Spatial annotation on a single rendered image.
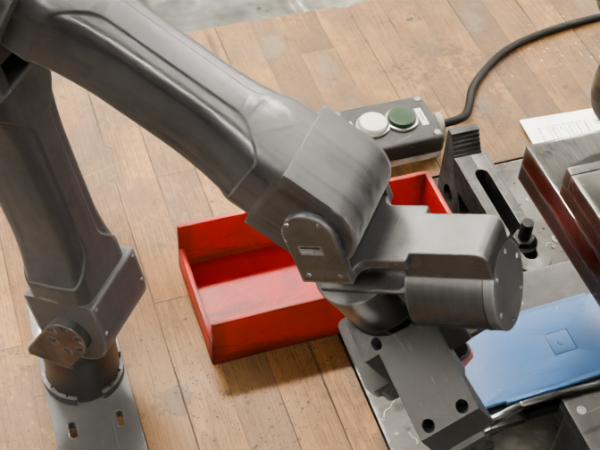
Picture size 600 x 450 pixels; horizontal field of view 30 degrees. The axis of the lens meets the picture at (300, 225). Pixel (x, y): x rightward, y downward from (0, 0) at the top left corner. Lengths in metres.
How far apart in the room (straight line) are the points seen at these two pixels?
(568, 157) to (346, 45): 0.50
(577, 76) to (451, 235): 0.67
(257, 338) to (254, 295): 0.07
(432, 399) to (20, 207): 0.31
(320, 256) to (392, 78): 0.62
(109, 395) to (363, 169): 0.39
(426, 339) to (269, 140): 0.18
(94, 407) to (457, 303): 0.40
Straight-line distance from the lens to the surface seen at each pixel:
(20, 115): 0.75
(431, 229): 0.69
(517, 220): 1.04
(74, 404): 0.98
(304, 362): 1.01
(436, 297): 0.69
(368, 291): 0.71
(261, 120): 0.66
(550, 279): 0.99
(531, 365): 0.92
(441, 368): 0.73
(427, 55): 1.31
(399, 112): 1.18
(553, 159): 0.86
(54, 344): 0.90
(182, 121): 0.66
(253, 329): 0.98
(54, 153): 0.78
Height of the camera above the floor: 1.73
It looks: 48 degrees down
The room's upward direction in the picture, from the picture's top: 4 degrees clockwise
